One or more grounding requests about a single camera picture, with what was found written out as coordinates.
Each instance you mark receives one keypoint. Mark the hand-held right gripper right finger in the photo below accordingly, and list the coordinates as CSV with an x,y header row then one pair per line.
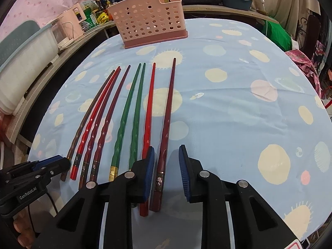
x,y
182,166

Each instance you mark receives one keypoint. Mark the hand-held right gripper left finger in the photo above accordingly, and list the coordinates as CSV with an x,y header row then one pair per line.
x,y
149,160

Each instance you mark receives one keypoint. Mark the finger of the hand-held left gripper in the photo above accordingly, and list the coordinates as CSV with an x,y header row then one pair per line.
x,y
48,160
58,167

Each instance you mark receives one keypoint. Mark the brown chopstick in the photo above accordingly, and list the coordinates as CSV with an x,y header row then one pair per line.
x,y
68,158

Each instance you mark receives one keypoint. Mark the bright red chopstick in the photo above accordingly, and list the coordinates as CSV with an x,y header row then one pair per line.
x,y
74,172
148,124

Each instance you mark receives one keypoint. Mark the maroon chopstick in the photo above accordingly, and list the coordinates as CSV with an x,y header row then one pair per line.
x,y
163,150

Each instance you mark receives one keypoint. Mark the green chopstick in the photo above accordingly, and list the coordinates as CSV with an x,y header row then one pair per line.
x,y
114,164
134,140

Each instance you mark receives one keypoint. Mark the dark red chopstick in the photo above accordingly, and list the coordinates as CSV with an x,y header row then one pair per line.
x,y
83,179
96,160

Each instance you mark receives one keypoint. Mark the pink perforated utensil basket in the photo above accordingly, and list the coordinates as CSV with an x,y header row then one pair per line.
x,y
145,18

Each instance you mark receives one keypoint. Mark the person's left hand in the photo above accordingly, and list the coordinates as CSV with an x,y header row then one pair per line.
x,y
24,228

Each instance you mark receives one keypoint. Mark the white storage box green lid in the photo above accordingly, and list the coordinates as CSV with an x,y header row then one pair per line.
x,y
23,64

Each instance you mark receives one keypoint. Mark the white blender jug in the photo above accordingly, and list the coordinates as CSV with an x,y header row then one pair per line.
x,y
61,35

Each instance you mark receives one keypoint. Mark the pink electric kettle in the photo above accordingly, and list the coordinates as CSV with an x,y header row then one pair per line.
x,y
76,18

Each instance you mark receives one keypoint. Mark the green tin can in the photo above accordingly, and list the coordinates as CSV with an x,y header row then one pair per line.
x,y
90,18

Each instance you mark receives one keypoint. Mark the yellow snack packet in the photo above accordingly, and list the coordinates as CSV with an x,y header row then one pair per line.
x,y
102,18

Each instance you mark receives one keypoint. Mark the pink floral cloth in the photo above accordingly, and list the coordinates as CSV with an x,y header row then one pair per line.
x,y
306,67

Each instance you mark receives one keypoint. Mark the wooden counter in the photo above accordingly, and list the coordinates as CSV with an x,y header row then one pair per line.
x,y
220,10

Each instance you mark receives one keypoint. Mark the white green carton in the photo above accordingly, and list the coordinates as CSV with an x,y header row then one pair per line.
x,y
87,4

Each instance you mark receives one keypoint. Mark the green plastic bag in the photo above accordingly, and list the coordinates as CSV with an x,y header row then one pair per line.
x,y
276,35

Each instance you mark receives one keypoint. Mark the dark sauce bottles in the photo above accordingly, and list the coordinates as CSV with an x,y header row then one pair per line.
x,y
99,7

